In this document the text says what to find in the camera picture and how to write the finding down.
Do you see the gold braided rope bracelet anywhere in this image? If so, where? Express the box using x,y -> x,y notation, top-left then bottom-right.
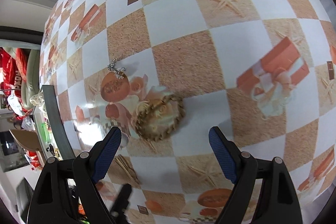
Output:
131,93 -> 186,142

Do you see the cream polka dot scrunchie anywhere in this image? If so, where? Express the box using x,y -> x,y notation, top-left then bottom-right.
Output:
30,92 -> 45,109

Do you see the grey-rimmed jewelry box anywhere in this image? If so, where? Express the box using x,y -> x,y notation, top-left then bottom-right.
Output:
33,85 -> 75,160

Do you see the green translucent bangle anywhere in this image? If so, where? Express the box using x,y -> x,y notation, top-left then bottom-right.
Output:
40,123 -> 50,143

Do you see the wooden chair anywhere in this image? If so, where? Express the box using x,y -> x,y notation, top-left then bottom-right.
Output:
10,129 -> 46,165

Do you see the green leather sofa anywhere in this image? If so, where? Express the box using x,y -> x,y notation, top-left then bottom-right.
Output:
21,50 -> 40,110

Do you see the red patterned cushion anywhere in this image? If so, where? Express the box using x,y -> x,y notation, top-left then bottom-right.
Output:
15,48 -> 28,83

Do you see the patterned checkered tablecloth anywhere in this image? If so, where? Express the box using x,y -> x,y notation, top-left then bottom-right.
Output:
40,0 -> 335,223

